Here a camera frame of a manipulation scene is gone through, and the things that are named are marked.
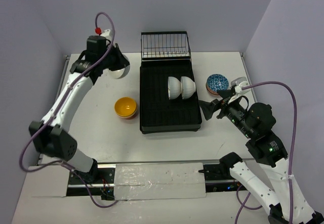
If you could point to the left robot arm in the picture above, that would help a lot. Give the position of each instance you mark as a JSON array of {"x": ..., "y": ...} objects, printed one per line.
[{"x": 51, "y": 135}]

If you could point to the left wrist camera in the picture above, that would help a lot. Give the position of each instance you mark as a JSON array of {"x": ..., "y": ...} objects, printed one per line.
[{"x": 105, "y": 33}]

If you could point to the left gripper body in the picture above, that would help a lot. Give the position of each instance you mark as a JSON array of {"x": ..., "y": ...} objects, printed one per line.
[{"x": 119, "y": 57}]

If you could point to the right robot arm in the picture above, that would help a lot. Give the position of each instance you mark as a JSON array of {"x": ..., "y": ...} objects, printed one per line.
[{"x": 283, "y": 201}]

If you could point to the brown bowl under blue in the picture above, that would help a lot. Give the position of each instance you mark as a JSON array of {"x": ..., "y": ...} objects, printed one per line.
[{"x": 214, "y": 93}]

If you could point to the orange bowl under yellow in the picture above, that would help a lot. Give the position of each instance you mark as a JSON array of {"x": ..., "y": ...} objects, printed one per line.
[{"x": 128, "y": 114}]

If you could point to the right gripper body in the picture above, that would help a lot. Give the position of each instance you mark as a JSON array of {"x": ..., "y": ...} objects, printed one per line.
[{"x": 227, "y": 106}]

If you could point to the white bowl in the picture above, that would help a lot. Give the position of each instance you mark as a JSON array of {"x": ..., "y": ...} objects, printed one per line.
[
  {"x": 121, "y": 73},
  {"x": 188, "y": 87},
  {"x": 174, "y": 88}
]

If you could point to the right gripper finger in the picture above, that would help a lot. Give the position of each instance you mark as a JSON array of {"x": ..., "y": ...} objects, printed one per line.
[
  {"x": 226, "y": 93},
  {"x": 208, "y": 108}
]

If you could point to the blue patterned bowl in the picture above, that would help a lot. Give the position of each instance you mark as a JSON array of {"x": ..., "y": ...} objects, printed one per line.
[{"x": 217, "y": 82}]

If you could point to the white taped cover sheet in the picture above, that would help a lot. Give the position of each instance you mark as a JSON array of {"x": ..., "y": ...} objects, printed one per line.
[{"x": 159, "y": 181}]

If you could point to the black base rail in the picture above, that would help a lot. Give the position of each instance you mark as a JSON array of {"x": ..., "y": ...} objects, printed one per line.
[{"x": 103, "y": 186}]

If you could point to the black dish rack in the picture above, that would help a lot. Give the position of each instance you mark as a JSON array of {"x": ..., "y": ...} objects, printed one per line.
[{"x": 166, "y": 54}]

